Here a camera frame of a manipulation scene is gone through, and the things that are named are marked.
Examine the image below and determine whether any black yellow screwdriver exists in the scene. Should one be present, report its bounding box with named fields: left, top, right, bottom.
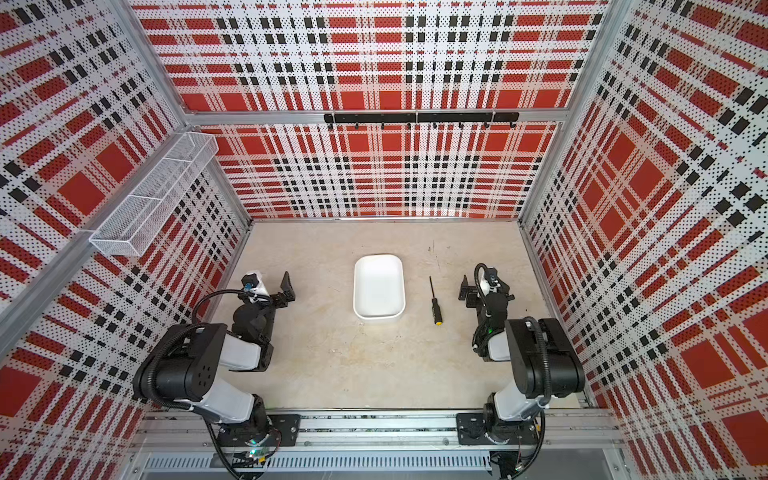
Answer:
left=429, top=277, right=443, bottom=326

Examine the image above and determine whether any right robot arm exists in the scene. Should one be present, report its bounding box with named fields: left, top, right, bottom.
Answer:
left=456, top=269, right=586, bottom=446

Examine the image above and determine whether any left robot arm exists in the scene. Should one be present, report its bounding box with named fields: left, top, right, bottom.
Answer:
left=132, top=271, right=301, bottom=449

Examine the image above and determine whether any white plastic bin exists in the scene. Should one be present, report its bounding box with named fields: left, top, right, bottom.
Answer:
left=353, top=254, right=406, bottom=323

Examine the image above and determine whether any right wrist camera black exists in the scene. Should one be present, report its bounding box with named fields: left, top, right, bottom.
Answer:
left=474, top=263, right=501, bottom=294

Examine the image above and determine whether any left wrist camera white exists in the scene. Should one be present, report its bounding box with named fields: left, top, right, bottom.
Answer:
left=241, top=270, right=269, bottom=297

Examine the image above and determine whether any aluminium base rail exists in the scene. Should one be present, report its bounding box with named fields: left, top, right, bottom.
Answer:
left=128, top=409, right=628, bottom=475

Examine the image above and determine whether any white wire mesh shelf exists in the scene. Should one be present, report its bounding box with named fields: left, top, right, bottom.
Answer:
left=89, top=131, right=218, bottom=257

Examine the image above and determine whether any black hook rail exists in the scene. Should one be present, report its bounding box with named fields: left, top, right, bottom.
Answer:
left=323, top=111, right=520, bottom=127

